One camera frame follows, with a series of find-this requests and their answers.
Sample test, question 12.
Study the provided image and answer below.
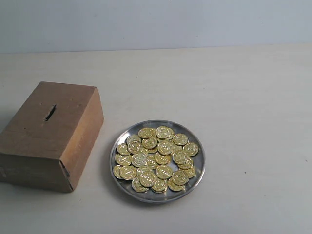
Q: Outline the wooden coin box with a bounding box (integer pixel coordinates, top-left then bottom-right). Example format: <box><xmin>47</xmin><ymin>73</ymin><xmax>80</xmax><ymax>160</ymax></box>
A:
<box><xmin>0</xmin><ymin>82</ymin><xmax>104</xmax><ymax>193</ymax></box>

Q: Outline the gold coin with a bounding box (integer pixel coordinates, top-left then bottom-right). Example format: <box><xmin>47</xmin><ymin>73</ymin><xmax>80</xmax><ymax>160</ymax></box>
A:
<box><xmin>183</xmin><ymin>142</ymin><xmax>199</xmax><ymax>157</ymax></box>
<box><xmin>115</xmin><ymin>154</ymin><xmax>132</xmax><ymax>166</ymax></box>
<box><xmin>131</xmin><ymin>153</ymin><xmax>147</xmax><ymax>167</ymax></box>
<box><xmin>119</xmin><ymin>165</ymin><xmax>137</xmax><ymax>180</ymax></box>

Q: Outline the round metal plate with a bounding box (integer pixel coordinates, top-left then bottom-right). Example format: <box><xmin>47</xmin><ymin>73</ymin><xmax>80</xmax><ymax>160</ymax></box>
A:
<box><xmin>103</xmin><ymin>119</ymin><xmax>206</xmax><ymax>204</ymax></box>

